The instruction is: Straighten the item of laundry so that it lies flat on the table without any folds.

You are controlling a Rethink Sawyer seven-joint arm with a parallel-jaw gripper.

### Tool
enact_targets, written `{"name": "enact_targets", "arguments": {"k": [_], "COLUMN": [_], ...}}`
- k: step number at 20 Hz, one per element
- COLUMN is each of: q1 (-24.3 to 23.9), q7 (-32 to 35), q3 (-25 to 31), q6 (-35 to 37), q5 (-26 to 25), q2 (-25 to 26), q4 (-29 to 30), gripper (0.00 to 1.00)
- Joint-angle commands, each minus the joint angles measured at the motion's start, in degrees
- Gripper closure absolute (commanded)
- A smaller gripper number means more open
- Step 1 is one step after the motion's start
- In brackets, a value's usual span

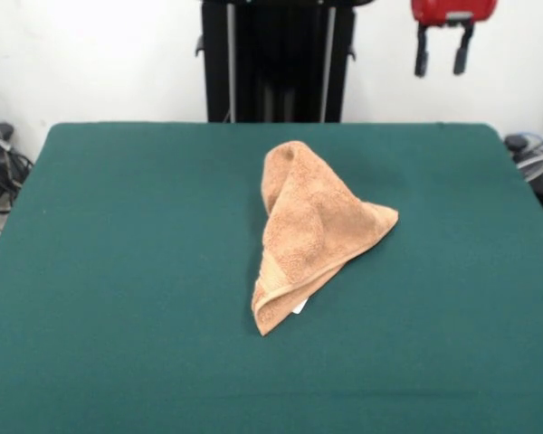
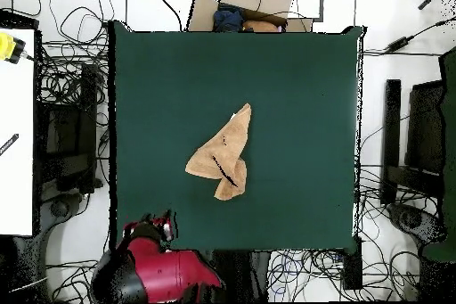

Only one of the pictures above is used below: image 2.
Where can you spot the tan terry towel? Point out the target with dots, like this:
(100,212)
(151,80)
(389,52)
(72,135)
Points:
(224,150)

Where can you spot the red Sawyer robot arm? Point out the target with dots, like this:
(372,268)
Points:
(167,272)

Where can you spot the black flat device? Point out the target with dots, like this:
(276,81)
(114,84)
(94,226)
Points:
(17,20)

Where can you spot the black flat panel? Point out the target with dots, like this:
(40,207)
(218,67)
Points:
(425,133)

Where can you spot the dark stand foot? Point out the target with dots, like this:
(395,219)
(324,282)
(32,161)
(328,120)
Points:
(409,218)
(60,207)

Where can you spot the black equipment rack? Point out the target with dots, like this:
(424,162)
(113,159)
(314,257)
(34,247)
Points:
(71,133)

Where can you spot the dark green table cloth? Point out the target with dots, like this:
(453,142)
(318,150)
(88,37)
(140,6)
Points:
(178,86)

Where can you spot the white desk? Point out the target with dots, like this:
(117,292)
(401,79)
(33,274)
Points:
(16,175)

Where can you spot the black marker pen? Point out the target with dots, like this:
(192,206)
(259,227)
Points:
(9,144)

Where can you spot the black rectangular box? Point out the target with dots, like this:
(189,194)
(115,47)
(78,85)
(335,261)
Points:
(352,272)

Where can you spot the dark blue garment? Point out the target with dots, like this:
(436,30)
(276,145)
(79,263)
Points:
(228,18)

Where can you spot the orange garment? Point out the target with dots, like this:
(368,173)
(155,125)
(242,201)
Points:
(260,26)

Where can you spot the yellow and black tool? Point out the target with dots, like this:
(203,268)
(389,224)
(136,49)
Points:
(5,45)

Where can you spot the black upright bar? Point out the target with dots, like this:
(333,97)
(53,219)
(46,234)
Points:
(392,122)

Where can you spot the dark green hanging cloth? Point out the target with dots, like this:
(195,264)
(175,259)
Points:
(449,140)

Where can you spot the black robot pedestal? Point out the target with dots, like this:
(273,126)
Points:
(245,275)

